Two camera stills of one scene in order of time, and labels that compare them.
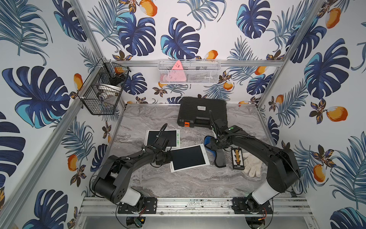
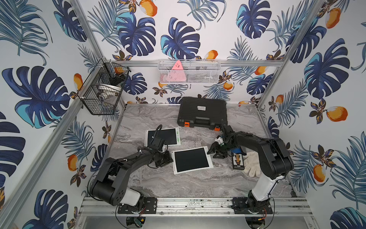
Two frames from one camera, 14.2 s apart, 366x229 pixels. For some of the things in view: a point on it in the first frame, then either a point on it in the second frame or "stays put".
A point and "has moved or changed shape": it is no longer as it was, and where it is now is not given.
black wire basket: [101, 91] stays put
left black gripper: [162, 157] stays put
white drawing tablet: [188, 157] has moved or changed shape
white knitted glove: [253, 166] stays put
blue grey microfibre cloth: [220, 159] -> [236, 150]
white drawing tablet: [173, 136] stays put
